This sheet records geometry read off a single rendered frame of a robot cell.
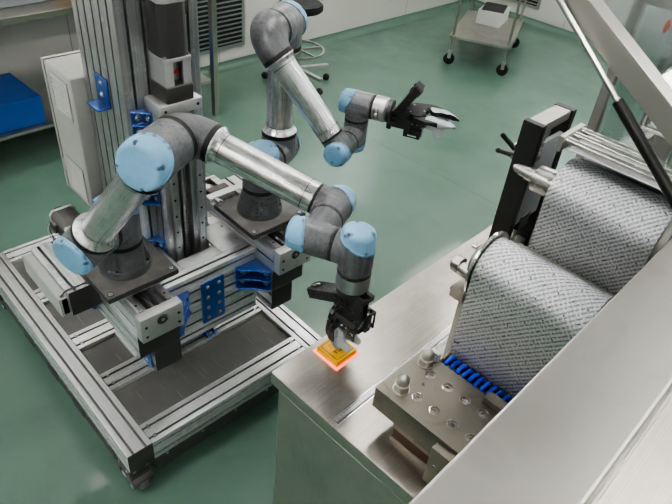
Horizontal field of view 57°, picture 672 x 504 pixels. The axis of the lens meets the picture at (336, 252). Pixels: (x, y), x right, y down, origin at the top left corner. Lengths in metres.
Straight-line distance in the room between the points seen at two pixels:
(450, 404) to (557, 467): 0.84
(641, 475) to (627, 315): 0.23
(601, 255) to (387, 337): 0.55
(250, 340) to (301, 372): 1.04
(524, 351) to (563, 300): 0.14
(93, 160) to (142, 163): 0.82
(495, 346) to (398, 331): 0.37
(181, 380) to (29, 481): 0.60
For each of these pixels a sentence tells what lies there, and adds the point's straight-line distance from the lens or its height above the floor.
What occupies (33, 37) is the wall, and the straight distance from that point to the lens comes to 4.51.
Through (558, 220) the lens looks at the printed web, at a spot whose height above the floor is 1.31.
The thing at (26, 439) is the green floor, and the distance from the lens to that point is 2.62.
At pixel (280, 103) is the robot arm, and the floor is 1.17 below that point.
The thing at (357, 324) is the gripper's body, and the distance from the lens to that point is 1.37.
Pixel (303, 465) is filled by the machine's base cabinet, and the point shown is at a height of 0.67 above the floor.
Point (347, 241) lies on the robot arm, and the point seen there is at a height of 1.27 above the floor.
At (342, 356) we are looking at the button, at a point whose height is 0.92.
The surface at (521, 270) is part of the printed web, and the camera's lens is 1.23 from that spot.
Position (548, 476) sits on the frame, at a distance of 0.48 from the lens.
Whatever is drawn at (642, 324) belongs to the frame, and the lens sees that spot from 0.63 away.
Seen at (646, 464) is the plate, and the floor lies 1.44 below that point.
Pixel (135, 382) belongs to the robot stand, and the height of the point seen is 0.21.
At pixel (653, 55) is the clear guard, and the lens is 0.92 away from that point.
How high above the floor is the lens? 2.03
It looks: 38 degrees down
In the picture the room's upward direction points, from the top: 6 degrees clockwise
